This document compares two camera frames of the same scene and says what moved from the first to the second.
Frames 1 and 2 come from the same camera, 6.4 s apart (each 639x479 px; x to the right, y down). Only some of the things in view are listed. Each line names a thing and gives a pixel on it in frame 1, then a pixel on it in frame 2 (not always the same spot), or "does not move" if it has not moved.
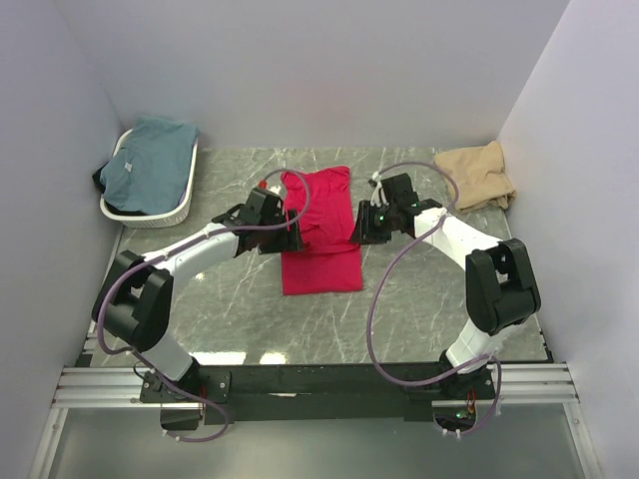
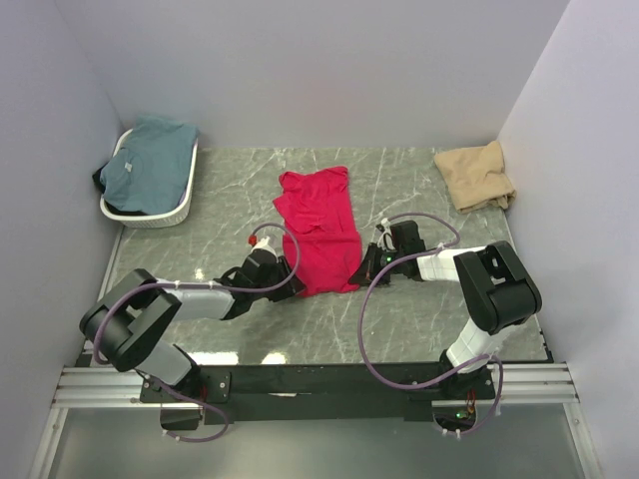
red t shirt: [321, 200] does not move
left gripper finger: [292, 239] -> [294, 286]
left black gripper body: [280, 235] -> [286, 274]
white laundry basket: [159, 220] does not move
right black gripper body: [369, 226] -> [374, 261]
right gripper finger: [361, 230] -> [369, 267]
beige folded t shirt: [481, 177] does not move
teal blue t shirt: [149, 174] does not move
